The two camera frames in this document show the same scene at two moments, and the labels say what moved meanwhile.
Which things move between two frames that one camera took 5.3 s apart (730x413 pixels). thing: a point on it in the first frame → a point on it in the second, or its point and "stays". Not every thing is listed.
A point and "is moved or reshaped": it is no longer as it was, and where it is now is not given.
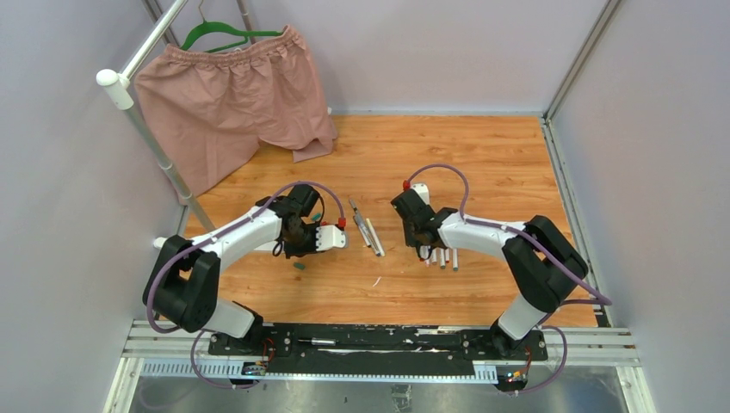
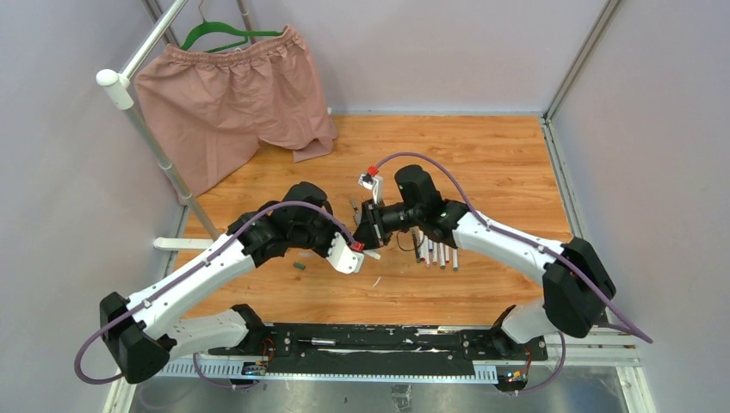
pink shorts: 210,111 stays
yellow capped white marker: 374,236 is moved or reshaped
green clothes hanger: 207,24 stays
